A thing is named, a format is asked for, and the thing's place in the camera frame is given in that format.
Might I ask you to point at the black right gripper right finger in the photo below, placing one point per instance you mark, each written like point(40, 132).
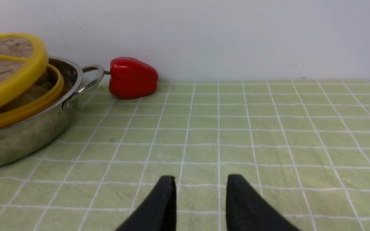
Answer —
point(247, 210)

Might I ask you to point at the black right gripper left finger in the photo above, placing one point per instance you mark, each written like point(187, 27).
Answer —
point(158, 212)

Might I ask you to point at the yellow bamboo steamer basket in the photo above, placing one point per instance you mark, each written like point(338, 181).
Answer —
point(42, 94)

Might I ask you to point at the yellow bamboo steamer lid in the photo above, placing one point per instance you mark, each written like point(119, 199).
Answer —
point(23, 59)

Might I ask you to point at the stainless steel pot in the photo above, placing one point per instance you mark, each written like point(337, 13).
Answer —
point(28, 136)

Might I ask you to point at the green checked tablecloth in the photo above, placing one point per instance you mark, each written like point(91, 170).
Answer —
point(303, 144)

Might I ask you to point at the red bell pepper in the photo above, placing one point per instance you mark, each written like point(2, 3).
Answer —
point(131, 78)

